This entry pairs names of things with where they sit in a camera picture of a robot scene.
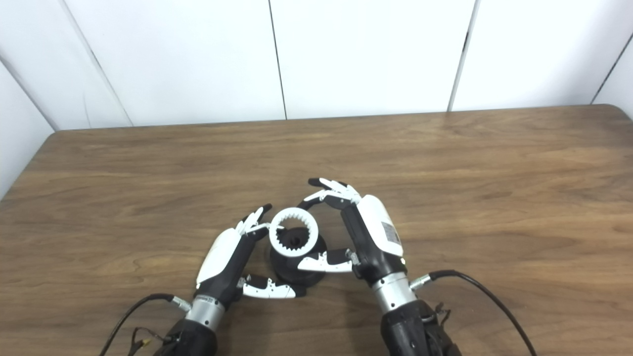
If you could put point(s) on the white and black right hand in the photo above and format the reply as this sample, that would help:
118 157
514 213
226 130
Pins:
376 232

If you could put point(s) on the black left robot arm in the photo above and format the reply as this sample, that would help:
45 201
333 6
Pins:
195 331

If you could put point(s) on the white and black left hand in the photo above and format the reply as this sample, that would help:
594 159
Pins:
222 257

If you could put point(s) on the round black plastic part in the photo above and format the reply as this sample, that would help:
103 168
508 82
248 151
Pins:
287 272

